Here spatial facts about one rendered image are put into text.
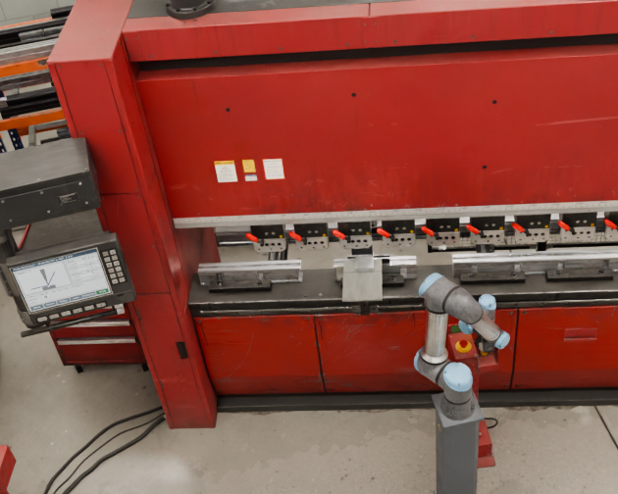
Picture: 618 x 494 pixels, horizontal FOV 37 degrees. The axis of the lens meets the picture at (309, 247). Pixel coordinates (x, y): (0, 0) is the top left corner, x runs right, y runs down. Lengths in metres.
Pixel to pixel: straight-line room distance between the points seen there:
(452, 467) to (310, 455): 0.92
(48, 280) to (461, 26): 1.93
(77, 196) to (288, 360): 1.58
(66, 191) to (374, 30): 1.33
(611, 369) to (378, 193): 1.58
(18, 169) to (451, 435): 2.10
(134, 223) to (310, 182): 0.78
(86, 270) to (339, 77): 1.30
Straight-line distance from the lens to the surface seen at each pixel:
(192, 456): 5.02
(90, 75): 3.62
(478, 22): 3.60
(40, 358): 5.73
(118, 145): 3.79
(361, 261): 4.37
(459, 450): 4.20
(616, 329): 4.67
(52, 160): 3.73
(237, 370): 4.84
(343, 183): 4.04
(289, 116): 3.84
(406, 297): 4.37
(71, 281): 3.95
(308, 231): 4.24
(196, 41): 3.68
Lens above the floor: 4.03
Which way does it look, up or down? 43 degrees down
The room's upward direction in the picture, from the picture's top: 8 degrees counter-clockwise
